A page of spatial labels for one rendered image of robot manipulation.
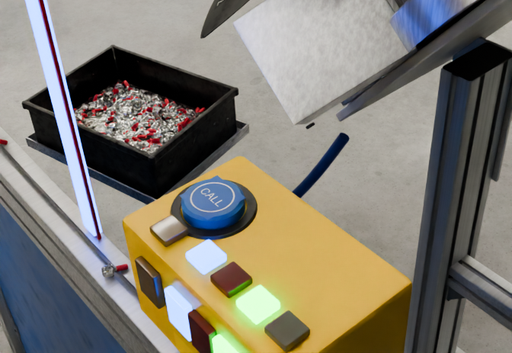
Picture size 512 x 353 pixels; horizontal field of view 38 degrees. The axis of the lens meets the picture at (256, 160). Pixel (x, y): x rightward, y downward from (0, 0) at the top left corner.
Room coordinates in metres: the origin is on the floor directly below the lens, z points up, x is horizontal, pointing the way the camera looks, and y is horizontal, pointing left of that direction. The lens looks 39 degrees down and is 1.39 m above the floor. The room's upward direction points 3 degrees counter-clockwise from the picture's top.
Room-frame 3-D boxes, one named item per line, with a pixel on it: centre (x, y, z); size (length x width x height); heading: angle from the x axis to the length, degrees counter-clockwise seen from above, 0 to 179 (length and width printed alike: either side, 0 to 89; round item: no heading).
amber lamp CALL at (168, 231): (0.33, 0.06, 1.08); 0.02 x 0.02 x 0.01; 37
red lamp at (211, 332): (0.27, 0.04, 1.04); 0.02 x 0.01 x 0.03; 37
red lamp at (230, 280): (0.29, 0.02, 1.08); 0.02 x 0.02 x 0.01; 37
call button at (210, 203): (0.35, 0.03, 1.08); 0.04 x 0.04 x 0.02
